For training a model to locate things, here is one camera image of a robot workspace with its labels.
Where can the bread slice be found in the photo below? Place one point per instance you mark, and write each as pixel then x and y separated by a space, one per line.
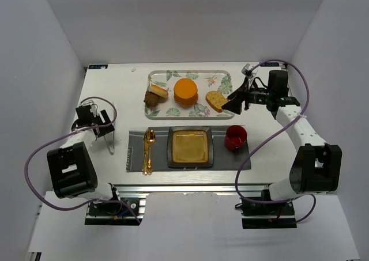
pixel 216 100

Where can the aluminium rail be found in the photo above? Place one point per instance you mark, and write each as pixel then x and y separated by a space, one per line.
pixel 142 191

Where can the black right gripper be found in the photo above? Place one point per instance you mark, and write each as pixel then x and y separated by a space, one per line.
pixel 245 96

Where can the square brown ceramic plate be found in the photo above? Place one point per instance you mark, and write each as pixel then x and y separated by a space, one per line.
pixel 190 147

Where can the silver metal tongs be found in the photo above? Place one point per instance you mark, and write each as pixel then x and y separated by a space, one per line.
pixel 110 142

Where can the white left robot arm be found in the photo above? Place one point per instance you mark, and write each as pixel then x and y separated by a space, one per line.
pixel 71 168

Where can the orange round cake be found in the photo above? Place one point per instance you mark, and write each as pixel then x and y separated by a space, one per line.
pixel 185 92

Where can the gold fork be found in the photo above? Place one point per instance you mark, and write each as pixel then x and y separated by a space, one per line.
pixel 145 157

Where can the small glazed donut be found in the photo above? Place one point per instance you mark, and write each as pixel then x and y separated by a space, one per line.
pixel 158 91

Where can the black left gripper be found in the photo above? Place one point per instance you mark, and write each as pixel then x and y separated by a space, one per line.
pixel 101 124

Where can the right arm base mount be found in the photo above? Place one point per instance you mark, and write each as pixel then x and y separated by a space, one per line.
pixel 261 212

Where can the grey placemat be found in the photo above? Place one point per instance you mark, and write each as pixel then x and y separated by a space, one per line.
pixel 224 159

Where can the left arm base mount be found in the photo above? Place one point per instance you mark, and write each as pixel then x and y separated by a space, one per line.
pixel 115 214

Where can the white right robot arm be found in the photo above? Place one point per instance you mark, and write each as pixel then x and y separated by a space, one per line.
pixel 316 167

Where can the floral serving tray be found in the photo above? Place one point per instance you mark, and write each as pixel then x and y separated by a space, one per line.
pixel 206 81

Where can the gold spoon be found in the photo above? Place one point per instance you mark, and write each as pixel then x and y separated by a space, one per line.
pixel 151 139

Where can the red cup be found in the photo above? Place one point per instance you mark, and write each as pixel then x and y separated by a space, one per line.
pixel 235 138

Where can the brown chocolate muffin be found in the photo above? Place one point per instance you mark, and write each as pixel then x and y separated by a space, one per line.
pixel 151 99

